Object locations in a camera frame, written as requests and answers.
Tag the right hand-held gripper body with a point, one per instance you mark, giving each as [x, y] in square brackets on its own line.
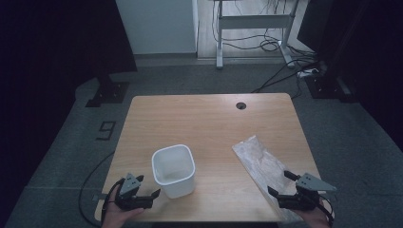
[304, 196]

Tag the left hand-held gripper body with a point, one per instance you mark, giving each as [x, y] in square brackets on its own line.
[130, 198]

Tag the white plastic bin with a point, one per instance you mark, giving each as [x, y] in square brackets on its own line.
[177, 186]

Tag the clear plastic bag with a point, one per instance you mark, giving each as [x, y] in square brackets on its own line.
[256, 158]

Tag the person's left hand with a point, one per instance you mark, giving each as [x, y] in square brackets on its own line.
[115, 218]

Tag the person's right hand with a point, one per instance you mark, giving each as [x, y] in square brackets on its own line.
[316, 220]

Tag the grey tape strip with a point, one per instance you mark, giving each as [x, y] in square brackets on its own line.
[99, 197]

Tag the black stand base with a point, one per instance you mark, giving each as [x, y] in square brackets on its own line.
[329, 88]
[109, 93]

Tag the white power strip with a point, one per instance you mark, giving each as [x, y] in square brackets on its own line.
[306, 73]

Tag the white partition panel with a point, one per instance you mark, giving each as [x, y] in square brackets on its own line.
[158, 25]

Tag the dark monitor screen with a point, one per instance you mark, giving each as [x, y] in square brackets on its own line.
[316, 22]

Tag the dark curtain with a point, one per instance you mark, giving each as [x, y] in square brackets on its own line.
[47, 47]

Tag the white metal desk frame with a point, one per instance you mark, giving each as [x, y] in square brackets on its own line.
[253, 21]

